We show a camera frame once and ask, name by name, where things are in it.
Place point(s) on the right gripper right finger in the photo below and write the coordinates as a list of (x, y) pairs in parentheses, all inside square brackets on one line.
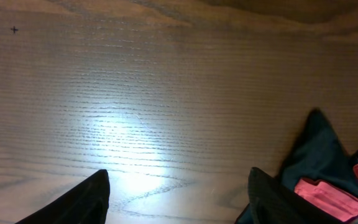
[(272, 203)]

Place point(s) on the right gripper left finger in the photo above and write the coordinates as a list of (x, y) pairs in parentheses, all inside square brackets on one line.
[(86, 203)]

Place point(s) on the red and black garment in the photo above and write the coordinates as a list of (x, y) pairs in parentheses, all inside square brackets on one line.
[(319, 170)]

